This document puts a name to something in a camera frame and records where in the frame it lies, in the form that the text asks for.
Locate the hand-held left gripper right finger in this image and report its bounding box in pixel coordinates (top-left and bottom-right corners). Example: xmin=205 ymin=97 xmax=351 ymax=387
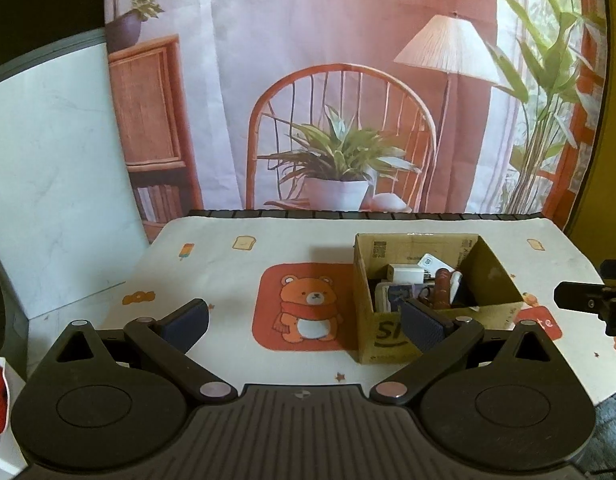
xmin=372 ymin=299 xmax=571 ymax=404

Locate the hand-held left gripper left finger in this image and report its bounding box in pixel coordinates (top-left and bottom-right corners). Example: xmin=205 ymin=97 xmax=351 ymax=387
xmin=35 ymin=299 xmax=238 ymax=404

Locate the clear container with blue label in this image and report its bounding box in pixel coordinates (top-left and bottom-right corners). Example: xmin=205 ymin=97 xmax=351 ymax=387
xmin=375 ymin=282 xmax=430 ymax=314

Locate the cardboard box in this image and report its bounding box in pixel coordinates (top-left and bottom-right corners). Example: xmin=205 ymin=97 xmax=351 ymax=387
xmin=353 ymin=232 xmax=525 ymax=364

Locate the reddish brown cylinder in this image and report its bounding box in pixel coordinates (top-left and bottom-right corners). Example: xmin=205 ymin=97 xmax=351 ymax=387
xmin=432 ymin=268 xmax=454 ymax=309

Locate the white rectangular block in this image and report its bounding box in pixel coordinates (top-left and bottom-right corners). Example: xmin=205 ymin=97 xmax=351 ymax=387
xmin=387 ymin=264 xmax=427 ymax=284

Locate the cartoon printed tablecloth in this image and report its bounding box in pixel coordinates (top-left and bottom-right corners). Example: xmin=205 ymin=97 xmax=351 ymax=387
xmin=27 ymin=214 xmax=616 ymax=411

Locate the white printed paper card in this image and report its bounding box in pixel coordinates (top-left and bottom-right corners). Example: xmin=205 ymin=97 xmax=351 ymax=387
xmin=418 ymin=253 xmax=452 ymax=271

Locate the black ribbed table mat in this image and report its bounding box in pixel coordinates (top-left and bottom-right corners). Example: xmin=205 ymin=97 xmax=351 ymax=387
xmin=188 ymin=208 xmax=545 ymax=222

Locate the white board panel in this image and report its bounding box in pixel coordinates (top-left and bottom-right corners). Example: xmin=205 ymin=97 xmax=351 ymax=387
xmin=0 ymin=27 xmax=150 ymax=322

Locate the red item in white bin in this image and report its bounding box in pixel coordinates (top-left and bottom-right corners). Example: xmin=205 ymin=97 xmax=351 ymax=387
xmin=0 ymin=356 xmax=30 ymax=477

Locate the printed room scene backdrop cloth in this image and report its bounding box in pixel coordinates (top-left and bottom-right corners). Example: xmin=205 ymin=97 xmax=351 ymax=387
xmin=104 ymin=0 xmax=610 ymax=235

